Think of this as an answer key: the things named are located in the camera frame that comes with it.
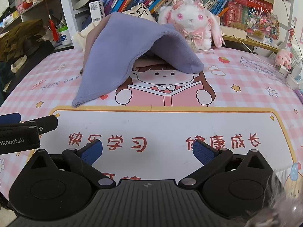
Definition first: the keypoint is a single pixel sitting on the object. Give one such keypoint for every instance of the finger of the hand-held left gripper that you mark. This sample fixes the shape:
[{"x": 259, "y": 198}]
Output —
[
  {"x": 9, "y": 118},
  {"x": 47, "y": 123}
]

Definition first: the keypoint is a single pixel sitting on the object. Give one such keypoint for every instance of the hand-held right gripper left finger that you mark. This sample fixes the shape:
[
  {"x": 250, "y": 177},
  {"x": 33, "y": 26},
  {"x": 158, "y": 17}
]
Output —
[{"x": 92, "y": 153}]

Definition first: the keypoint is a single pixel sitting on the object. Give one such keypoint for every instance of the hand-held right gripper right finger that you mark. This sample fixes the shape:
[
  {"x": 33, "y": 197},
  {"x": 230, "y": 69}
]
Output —
[{"x": 204, "y": 153}]

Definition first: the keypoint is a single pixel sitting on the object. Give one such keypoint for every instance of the purple and brown sweater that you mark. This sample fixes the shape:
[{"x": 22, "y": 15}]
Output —
[{"x": 123, "y": 52}]

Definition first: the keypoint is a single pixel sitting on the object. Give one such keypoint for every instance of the dark green garment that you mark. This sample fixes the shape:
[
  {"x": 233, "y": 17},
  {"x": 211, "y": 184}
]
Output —
[{"x": 4, "y": 75}]

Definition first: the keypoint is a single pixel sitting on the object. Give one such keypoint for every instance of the pink checked cartoon desk mat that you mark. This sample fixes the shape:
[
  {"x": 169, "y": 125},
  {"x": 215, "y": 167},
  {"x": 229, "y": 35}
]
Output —
[{"x": 165, "y": 127}]

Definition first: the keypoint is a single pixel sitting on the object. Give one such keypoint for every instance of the beige wristwatch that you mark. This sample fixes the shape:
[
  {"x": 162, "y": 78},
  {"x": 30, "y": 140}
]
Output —
[{"x": 20, "y": 62}]

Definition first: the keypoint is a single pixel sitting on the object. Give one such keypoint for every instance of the black bag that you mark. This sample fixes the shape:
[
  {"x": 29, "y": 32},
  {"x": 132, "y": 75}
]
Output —
[{"x": 35, "y": 49}]

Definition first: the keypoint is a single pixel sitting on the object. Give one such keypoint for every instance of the olive green garment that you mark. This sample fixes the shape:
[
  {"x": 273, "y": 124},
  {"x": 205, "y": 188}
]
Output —
[{"x": 19, "y": 35}]

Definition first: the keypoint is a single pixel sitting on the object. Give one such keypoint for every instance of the white pen cup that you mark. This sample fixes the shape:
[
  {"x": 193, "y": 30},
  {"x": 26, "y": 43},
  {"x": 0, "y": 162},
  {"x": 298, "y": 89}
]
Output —
[{"x": 65, "y": 36}]

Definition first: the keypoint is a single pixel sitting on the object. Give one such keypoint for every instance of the furry grey sleeve cuff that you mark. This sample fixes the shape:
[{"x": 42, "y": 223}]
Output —
[{"x": 279, "y": 208}]

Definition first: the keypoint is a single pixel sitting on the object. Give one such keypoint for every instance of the red tassel ornament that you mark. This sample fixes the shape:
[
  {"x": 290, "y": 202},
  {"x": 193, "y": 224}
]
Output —
[{"x": 52, "y": 28}]

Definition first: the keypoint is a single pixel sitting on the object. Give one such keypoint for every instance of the wooden side shelf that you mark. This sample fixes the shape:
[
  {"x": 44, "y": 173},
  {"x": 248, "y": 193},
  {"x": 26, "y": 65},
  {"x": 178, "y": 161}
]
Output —
[{"x": 30, "y": 10}]

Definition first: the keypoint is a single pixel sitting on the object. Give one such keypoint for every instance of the purple pencil case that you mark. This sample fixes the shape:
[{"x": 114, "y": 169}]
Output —
[{"x": 298, "y": 94}]

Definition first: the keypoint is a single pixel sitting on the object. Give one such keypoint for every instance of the white power strip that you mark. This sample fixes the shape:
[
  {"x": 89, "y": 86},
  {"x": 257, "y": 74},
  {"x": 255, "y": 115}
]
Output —
[{"x": 292, "y": 80}]

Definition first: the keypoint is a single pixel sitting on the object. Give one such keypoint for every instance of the white bookshelf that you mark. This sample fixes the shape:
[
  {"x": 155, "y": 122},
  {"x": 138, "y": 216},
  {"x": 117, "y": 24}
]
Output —
[{"x": 65, "y": 4}]

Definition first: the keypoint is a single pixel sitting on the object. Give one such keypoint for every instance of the wooden bookshelf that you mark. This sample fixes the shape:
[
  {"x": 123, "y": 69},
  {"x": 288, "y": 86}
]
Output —
[{"x": 255, "y": 43}]

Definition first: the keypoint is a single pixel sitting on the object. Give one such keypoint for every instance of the white product box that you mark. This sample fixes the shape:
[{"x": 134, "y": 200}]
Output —
[{"x": 95, "y": 10}]

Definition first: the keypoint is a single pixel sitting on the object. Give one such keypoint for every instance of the pink pig plush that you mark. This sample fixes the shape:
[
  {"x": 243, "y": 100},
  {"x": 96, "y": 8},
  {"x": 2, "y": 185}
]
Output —
[{"x": 283, "y": 58}]

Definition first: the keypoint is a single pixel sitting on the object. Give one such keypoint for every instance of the thick white book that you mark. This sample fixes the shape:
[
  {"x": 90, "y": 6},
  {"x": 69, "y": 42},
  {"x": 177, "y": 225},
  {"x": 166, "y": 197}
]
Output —
[{"x": 234, "y": 32}]

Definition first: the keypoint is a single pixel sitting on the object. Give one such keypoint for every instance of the pink white bunny plush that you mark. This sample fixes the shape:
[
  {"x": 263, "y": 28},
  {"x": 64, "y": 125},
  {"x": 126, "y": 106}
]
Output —
[{"x": 189, "y": 16}]

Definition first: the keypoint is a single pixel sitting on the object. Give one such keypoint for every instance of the colourful bead ornament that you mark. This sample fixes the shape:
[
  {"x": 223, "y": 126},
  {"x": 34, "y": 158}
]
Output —
[{"x": 260, "y": 23}]

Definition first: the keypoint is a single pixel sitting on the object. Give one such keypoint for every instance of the cream canvas tote bag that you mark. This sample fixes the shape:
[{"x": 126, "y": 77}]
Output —
[{"x": 138, "y": 11}]

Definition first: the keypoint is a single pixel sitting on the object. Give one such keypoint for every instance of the stack of red books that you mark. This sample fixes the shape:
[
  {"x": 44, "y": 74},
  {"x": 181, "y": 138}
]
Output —
[{"x": 248, "y": 2}]

